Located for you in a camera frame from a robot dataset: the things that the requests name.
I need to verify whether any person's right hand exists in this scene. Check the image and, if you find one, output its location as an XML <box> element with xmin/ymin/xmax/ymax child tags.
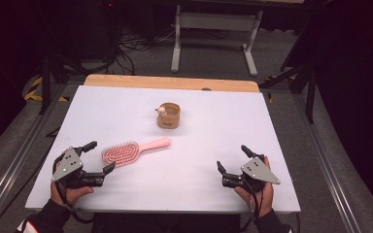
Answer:
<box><xmin>233</xmin><ymin>156</ymin><xmax>275</xmax><ymax>218</ymax></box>

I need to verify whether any tan cup with animal figure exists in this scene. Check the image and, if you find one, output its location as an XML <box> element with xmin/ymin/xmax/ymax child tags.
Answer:
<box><xmin>155</xmin><ymin>102</ymin><xmax>182</xmax><ymax>130</ymax></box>

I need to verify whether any person's dark lap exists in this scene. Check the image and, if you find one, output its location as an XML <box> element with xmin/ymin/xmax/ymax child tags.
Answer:
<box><xmin>91</xmin><ymin>212</ymin><xmax>241</xmax><ymax>233</ymax></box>

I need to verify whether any dark curtain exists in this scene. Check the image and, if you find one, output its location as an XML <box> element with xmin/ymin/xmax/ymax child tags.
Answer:
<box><xmin>0</xmin><ymin>0</ymin><xmax>47</xmax><ymax>159</ymax></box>
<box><xmin>317</xmin><ymin>0</ymin><xmax>373</xmax><ymax>227</ymax></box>

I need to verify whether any yellow black hazard tape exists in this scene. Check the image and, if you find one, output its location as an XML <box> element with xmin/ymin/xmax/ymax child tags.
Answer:
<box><xmin>23</xmin><ymin>76</ymin><xmax>70</xmax><ymax>103</ymax></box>
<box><xmin>264</xmin><ymin>76</ymin><xmax>276</xmax><ymax>105</ymax></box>

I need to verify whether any person's left hand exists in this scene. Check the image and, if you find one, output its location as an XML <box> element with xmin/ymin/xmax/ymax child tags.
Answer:
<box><xmin>50</xmin><ymin>182</ymin><xmax>95</xmax><ymax>208</ymax></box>

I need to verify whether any right hand-held gripper cable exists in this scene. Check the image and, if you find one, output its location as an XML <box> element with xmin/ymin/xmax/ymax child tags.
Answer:
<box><xmin>239</xmin><ymin>183</ymin><xmax>266</xmax><ymax>233</ymax></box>

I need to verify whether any pink hairbrush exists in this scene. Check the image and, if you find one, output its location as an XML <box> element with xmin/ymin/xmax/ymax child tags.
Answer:
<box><xmin>101</xmin><ymin>136</ymin><xmax>172</xmax><ymax>168</ymax></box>

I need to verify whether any hand-held gripper cable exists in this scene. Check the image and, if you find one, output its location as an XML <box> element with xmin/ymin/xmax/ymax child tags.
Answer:
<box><xmin>239</xmin><ymin>183</ymin><xmax>266</xmax><ymax>233</ymax></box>
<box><xmin>51</xmin><ymin>154</ymin><xmax>95</xmax><ymax>225</ymax></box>

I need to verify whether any aluminium floor rail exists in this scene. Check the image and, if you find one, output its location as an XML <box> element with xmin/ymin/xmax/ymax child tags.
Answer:
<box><xmin>0</xmin><ymin>83</ymin><xmax>67</xmax><ymax>227</ymax></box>
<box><xmin>290</xmin><ymin>93</ymin><xmax>362</xmax><ymax>233</ymax></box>

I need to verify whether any white board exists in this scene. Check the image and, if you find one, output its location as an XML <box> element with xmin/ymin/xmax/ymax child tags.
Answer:
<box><xmin>24</xmin><ymin>84</ymin><xmax>302</xmax><ymax>215</ymax></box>

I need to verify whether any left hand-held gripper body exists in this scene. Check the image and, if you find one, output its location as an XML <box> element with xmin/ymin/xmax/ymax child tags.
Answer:
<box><xmin>51</xmin><ymin>146</ymin><xmax>108</xmax><ymax>190</ymax></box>

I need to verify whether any black tripod stand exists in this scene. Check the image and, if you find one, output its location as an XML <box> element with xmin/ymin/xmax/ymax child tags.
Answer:
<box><xmin>38</xmin><ymin>52</ymin><xmax>91</xmax><ymax>116</ymax></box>
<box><xmin>259</xmin><ymin>62</ymin><xmax>319</xmax><ymax>124</ymax></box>

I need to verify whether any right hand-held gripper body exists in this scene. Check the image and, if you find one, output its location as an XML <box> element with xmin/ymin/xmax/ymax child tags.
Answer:
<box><xmin>221</xmin><ymin>154</ymin><xmax>282</xmax><ymax>194</ymax></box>

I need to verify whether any left hand-held gripper cable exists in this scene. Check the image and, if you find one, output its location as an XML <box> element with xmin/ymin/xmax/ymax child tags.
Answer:
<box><xmin>51</xmin><ymin>154</ymin><xmax>95</xmax><ymax>225</ymax></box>

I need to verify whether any grey metal desk frame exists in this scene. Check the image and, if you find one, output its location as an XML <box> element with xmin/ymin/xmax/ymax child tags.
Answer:
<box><xmin>170</xmin><ymin>3</ymin><xmax>264</xmax><ymax>78</ymax></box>

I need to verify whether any bundle of black floor cables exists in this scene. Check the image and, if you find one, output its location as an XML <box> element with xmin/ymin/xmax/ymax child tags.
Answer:
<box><xmin>105</xmin><ymin>27</ymin><xmax>231</xmax><ymax>76</ymax></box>

